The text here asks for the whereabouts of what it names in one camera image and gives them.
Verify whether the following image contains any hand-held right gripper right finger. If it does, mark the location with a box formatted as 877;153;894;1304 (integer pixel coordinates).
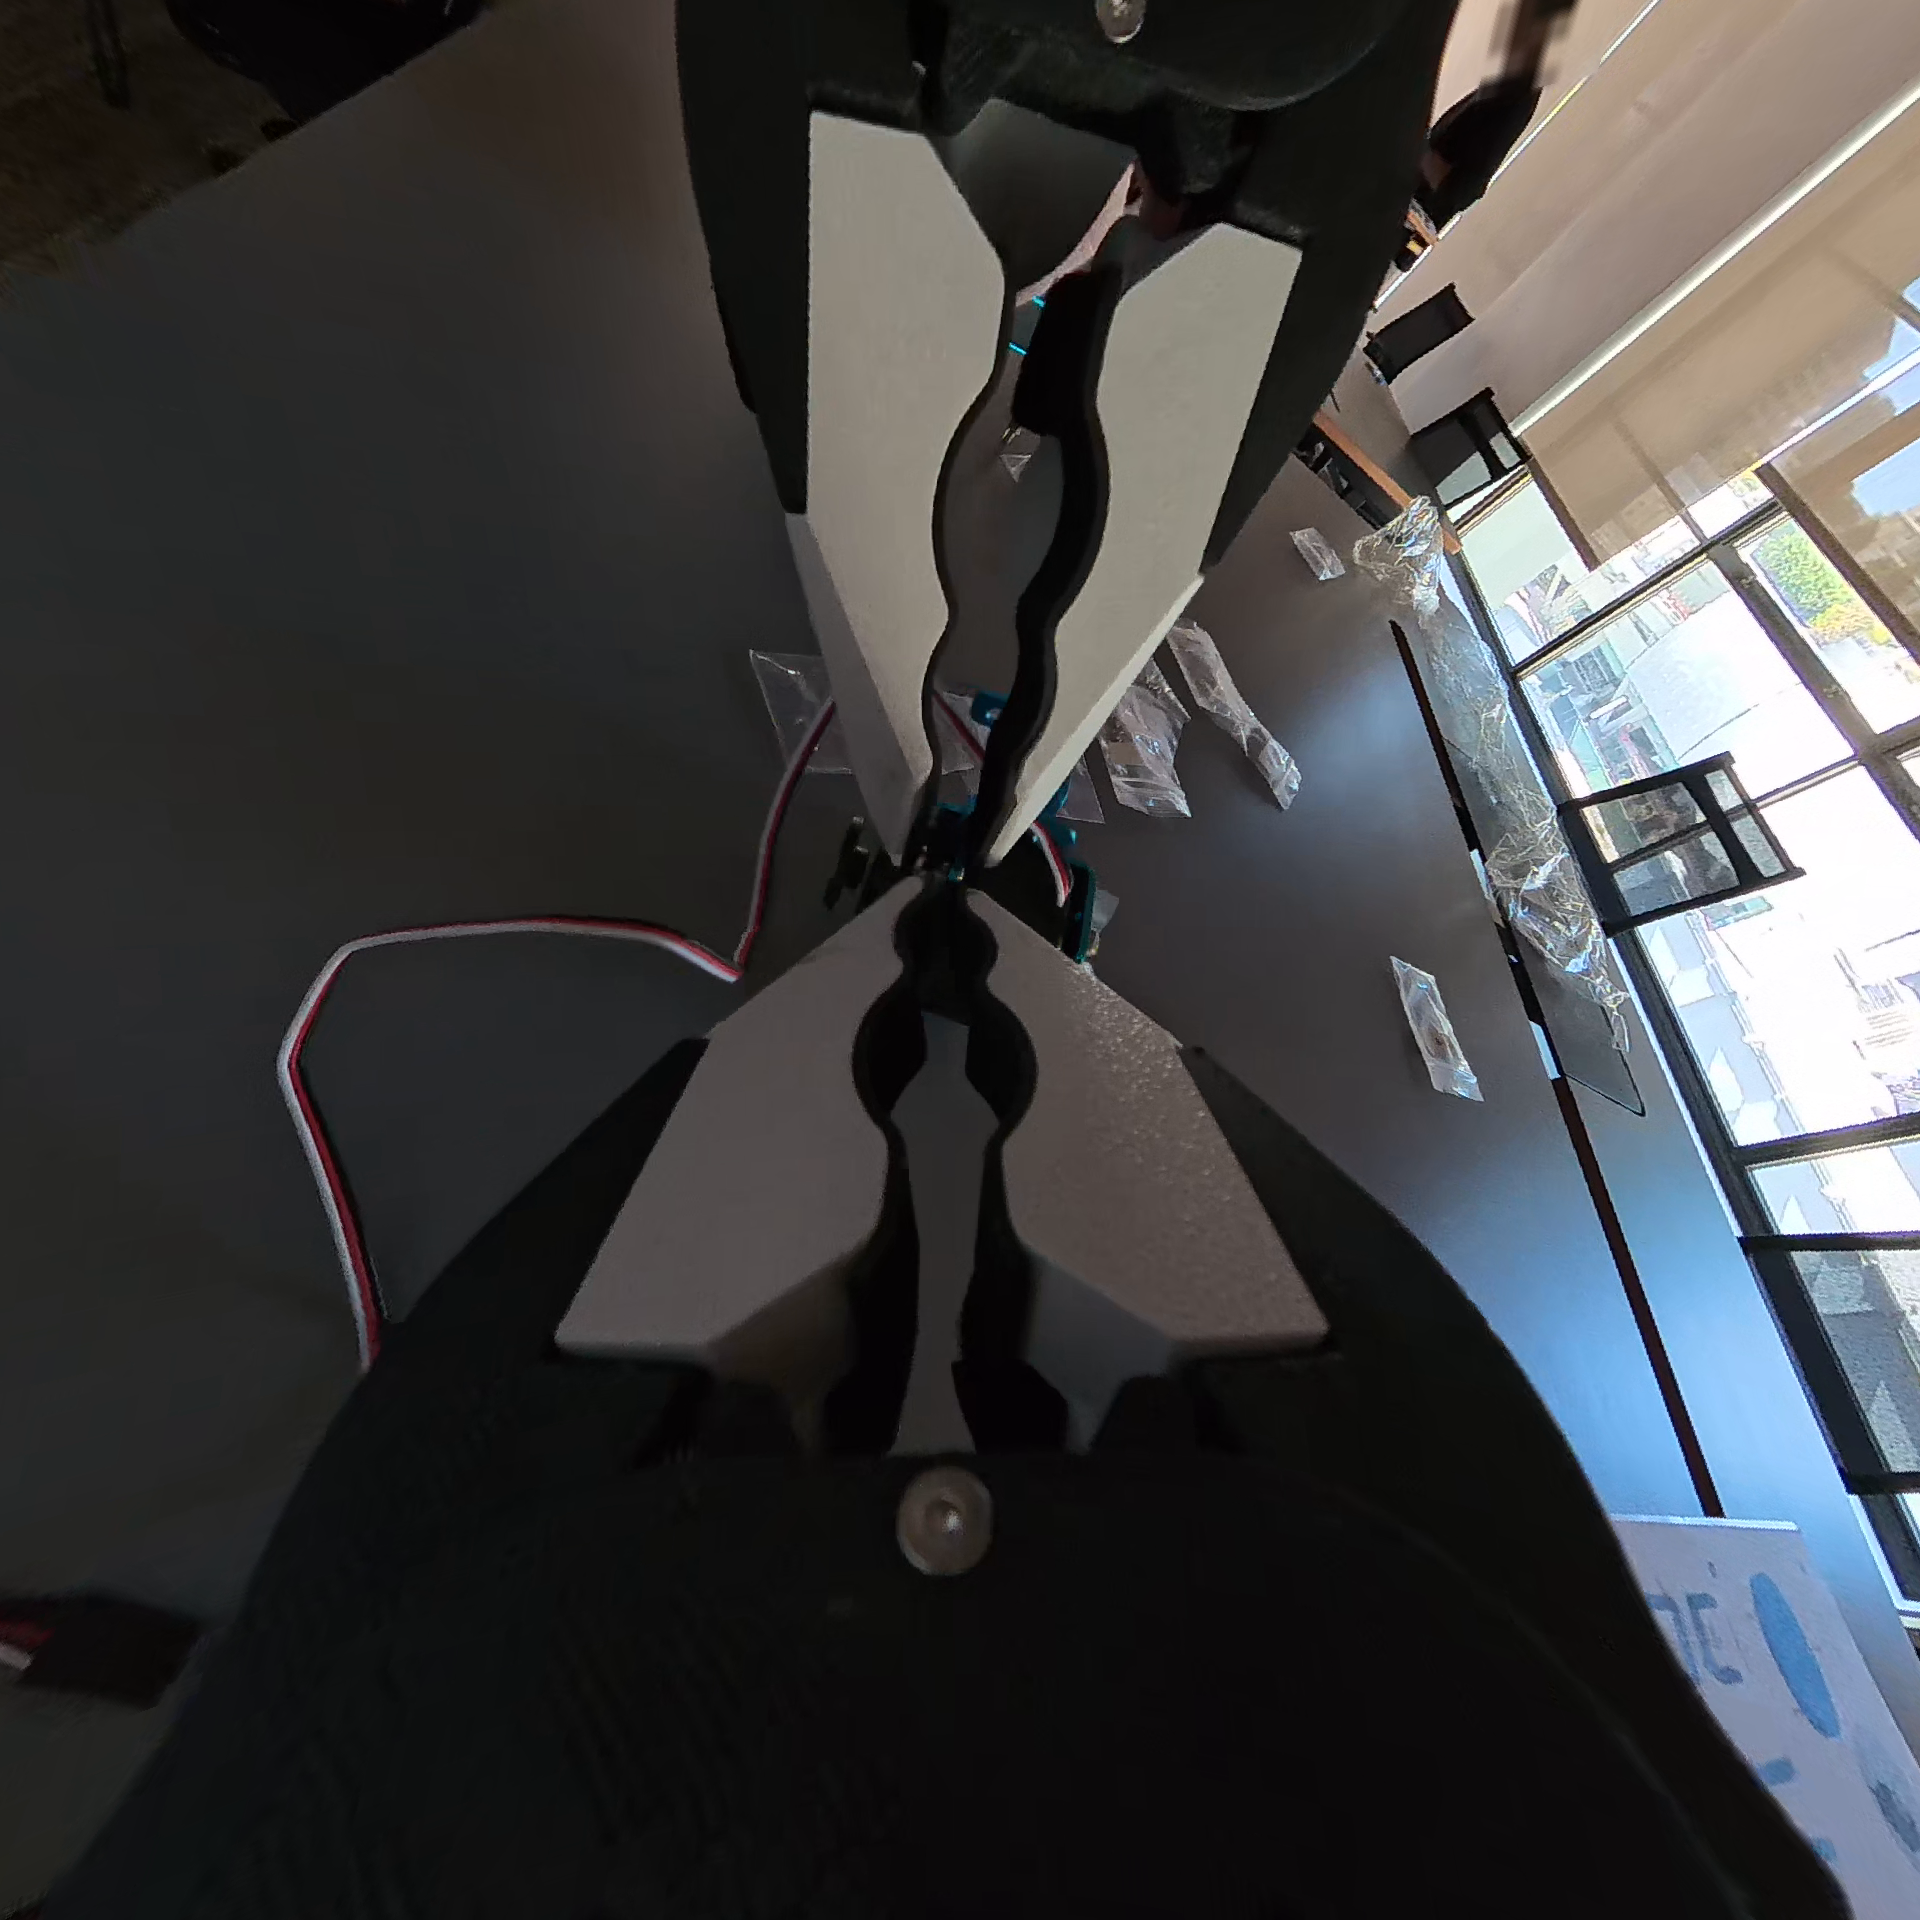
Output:
958;885;1332;1445

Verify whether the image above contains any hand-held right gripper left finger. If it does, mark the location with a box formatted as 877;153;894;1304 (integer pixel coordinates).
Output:
556;880;944;1455

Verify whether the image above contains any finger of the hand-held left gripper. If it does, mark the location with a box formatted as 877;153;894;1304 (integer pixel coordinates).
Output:
783;110;1009;874
970;221;1306;874

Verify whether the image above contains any servo with blue bracket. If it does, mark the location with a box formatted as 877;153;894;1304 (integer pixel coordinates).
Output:
824;682;1114;963

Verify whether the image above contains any red white black servo cable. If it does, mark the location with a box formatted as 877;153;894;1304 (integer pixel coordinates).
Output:
0;691;840;1705

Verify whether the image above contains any dark grey desk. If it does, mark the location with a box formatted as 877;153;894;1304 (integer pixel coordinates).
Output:
0;0;1728;1920

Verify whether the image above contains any black mesh chair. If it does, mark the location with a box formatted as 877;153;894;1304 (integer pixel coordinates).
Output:
1365;287;1474;385
1557;754;1801;934
1409;392;1530;513
1740;1230;1920;1496

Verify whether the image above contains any crumpled clear plastic film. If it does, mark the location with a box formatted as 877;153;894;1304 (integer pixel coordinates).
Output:
1353;497;1633;1039

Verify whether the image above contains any long clear screw bag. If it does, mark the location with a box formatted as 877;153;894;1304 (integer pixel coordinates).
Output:
1167;623;1305;813

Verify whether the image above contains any small clear bag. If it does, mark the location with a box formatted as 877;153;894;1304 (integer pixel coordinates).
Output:
1389;959;1482;1104

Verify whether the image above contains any white roller blind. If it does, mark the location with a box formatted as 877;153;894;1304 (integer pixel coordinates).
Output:
1409;0;1920;558

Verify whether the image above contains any instruction booklet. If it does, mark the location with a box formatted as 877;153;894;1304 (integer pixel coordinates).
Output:
1610;1517;1892;1920

